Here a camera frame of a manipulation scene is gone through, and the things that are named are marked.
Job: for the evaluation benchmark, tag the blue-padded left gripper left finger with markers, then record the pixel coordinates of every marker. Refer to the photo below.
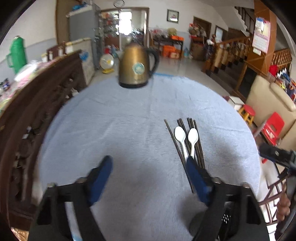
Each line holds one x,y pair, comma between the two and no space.
51,221

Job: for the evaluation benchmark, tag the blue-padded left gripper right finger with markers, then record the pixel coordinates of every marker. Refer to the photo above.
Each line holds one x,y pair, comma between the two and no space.
248,220

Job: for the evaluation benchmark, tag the dark grey utensil holder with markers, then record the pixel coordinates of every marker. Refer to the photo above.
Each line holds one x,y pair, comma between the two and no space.
213,224

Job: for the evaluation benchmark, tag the white plastic spoon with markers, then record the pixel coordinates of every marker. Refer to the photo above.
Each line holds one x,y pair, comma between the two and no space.
193,138
180,136

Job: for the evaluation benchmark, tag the person's right hand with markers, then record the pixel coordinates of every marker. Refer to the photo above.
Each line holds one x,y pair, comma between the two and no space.
283,207

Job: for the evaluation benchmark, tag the red plastic child chair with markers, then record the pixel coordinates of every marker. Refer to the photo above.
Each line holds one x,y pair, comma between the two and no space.
272,128

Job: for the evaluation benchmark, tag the red yellow small stool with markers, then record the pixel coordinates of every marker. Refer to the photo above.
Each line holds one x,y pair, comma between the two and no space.
247,113

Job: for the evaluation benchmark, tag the beige sofa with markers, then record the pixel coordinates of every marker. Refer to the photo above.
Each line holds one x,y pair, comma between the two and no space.
266,98

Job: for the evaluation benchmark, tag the white small stool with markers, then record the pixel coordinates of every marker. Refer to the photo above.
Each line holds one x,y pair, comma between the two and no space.
235,102

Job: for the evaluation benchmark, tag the light blue tablecloth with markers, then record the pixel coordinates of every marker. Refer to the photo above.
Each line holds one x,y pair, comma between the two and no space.
147,196

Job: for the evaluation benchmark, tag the dark wooden sideboard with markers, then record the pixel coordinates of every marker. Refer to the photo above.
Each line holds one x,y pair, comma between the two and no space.
24,124

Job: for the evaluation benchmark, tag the wooden staircase railing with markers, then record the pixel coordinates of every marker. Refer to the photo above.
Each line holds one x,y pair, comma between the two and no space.
218,56

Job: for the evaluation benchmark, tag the checkered pink table mat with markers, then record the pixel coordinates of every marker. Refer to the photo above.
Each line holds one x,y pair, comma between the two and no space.
9,89

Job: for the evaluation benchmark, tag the white plastic bag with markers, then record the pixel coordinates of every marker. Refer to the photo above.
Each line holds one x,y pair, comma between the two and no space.
27,70

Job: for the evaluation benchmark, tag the orange box on floor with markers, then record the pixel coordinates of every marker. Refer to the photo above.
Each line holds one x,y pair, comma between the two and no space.
167,50

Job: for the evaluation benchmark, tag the dark wooden side table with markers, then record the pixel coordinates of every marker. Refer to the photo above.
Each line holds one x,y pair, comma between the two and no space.
176,41

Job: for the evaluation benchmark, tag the green thermos jug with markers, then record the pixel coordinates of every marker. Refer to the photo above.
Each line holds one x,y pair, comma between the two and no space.
17,58

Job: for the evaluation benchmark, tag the small yellow fan heater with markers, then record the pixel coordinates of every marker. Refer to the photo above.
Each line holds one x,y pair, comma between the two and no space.
107,63

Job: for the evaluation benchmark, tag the gold electric kettle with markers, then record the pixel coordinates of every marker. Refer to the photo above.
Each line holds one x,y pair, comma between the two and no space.
137,65

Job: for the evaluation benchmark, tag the grey refrigerator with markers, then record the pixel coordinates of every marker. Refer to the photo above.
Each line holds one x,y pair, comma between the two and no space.
86,22

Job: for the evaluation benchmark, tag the wall calendar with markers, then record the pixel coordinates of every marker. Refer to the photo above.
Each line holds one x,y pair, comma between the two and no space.
261,35

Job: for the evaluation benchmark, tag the framed wall picture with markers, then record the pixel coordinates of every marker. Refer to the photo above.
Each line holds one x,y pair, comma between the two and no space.
172,16

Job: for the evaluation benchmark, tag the round wall clock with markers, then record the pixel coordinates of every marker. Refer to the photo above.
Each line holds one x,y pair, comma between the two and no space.
119,3

